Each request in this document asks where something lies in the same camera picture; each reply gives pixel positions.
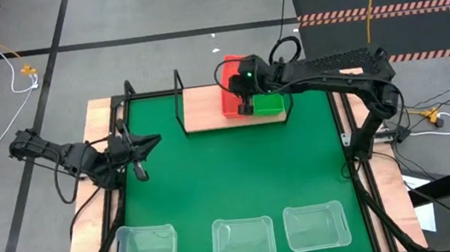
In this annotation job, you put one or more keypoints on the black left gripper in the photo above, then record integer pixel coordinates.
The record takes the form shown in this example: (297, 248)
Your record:
(122, 149)

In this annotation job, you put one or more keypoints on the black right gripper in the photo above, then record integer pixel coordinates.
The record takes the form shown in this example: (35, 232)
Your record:
(251, 79)

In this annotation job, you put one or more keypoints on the green plastic basket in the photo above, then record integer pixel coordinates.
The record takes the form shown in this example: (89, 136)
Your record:
(267, 105)

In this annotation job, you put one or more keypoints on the clear plastic bin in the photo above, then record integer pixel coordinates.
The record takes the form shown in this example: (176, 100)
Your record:
(243, 242)
(145, 249)
(317, 226)

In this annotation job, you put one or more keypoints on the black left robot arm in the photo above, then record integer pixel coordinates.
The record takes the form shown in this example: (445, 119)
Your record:
(83, 160)

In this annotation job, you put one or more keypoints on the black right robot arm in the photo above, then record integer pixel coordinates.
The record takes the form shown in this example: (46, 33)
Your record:
(330, 70)

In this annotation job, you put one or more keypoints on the wooden shelf board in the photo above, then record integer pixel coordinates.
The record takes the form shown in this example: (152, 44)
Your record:
(203, 109)

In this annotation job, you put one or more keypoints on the green table mat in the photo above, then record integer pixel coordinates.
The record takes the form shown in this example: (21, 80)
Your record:
(235, 176)

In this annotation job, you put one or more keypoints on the yellow power connector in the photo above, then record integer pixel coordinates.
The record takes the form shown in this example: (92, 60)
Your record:
(432, 113)

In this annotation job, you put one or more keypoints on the white paper sheet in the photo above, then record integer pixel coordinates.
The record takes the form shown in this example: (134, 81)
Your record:
(422, 209)

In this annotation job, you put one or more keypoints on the black table frame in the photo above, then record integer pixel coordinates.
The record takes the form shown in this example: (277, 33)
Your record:
(148, 95)

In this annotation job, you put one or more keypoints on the black metal shelf frame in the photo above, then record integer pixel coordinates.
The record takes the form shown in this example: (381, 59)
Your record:
(176, 102)

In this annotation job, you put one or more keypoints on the silver frame bracket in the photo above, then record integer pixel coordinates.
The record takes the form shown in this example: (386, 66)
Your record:
(346, 139)

